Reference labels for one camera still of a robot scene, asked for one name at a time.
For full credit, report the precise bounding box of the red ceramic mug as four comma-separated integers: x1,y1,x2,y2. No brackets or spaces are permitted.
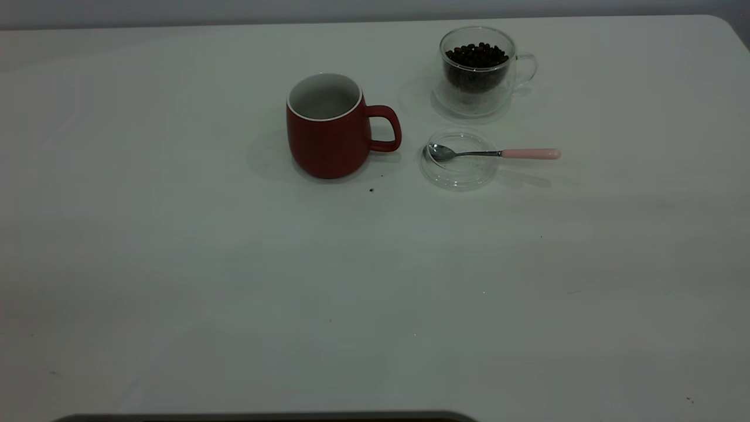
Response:
286,72,403,180

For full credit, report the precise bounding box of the clear round glass dish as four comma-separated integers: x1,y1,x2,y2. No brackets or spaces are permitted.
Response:
419,126,500,191

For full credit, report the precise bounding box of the metal spoon with pink handle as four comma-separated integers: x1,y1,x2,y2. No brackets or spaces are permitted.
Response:
428,143,562,163

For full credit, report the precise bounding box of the clear double-walled glass cup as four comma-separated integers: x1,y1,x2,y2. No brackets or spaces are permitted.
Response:
432,25,538,118

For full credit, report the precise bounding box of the dark coffee beans pile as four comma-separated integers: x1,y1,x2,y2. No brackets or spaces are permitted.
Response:
444,42,509,93

